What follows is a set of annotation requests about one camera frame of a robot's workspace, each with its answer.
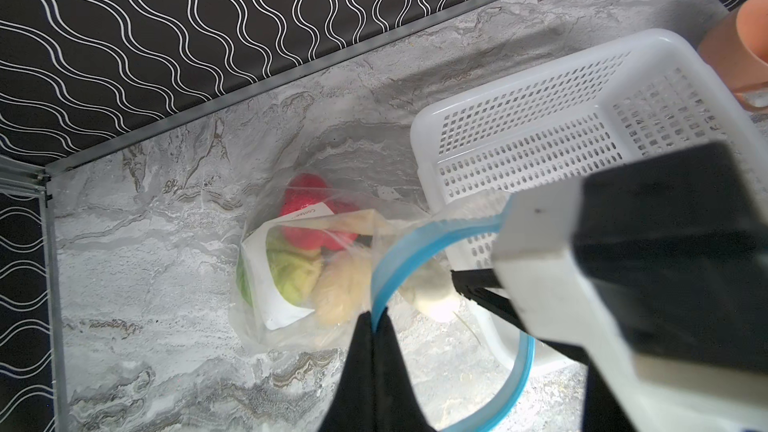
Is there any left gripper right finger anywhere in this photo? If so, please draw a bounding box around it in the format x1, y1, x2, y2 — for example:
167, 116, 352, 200
373, 310, 434, 432

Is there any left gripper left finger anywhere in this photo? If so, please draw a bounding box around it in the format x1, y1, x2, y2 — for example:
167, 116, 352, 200
319, 312, 375, 431

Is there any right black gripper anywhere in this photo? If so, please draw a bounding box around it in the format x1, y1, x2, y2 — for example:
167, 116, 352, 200
451, 269, 635, 432

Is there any yellow potato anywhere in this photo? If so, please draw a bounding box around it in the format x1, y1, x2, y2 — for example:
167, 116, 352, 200
311, 247, 373, 327

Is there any green cabbage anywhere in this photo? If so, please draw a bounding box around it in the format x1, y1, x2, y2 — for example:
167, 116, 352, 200
235, 230, 323, 306

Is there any clear zip top bag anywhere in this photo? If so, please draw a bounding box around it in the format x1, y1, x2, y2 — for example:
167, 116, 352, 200
229, 173, 510, 431

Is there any red strawberry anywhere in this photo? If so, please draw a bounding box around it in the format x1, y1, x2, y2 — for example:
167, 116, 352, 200
280, 201, 359, 251
280, 173, 329, 215

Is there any white plastic perforated basket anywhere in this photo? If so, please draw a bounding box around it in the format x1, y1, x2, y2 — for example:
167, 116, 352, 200
409, 28, 768, 376

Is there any orange ceramic cup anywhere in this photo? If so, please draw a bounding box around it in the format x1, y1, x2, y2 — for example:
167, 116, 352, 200
698, 0, 767, 114

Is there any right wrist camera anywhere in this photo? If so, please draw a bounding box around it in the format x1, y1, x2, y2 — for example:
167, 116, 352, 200
492, 142, 767, 431

